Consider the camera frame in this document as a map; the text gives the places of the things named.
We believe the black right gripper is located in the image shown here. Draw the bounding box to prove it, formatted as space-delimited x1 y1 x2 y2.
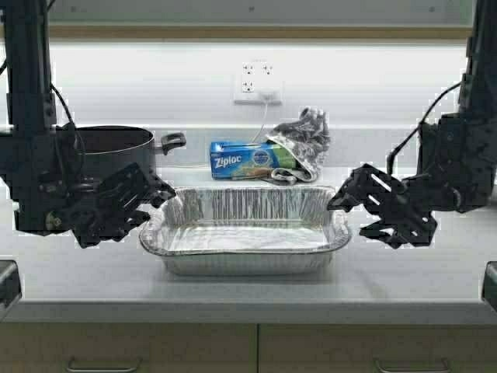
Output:
327 163 464 249

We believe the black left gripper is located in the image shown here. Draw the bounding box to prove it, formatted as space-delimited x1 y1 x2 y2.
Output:
44 162 176 248

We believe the aluminium foil baking tray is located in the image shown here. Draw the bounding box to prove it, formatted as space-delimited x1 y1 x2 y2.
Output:
139 186 352 276

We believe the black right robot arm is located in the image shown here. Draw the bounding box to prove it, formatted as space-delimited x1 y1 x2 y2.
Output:
328 1 496 216

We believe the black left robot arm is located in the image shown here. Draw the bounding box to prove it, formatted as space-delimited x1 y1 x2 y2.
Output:
1 1 176 248

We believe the black cooking pot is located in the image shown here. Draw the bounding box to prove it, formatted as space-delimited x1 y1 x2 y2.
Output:
78 125 186 180

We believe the grey patterned oven mitt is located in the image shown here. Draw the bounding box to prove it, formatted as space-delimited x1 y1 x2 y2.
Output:
265 106 331 186

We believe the blue Ziploc box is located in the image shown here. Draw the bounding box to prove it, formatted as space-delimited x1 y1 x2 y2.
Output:
210 141 297 180

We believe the left wooden drawer front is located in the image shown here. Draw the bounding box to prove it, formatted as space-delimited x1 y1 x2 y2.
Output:
1 322 257 372

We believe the wooden drawer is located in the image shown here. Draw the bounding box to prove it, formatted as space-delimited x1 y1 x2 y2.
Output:
1 322 257 372
258 324 496 372

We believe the right wooden drawer front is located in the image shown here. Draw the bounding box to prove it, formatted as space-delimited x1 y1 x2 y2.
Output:
258 324 496 372

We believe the white charger with cable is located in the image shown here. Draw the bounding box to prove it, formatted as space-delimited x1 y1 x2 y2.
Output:
251 90 278 143

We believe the white wall power outlet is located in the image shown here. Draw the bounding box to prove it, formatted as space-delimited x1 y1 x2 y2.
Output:
233 60 283 106

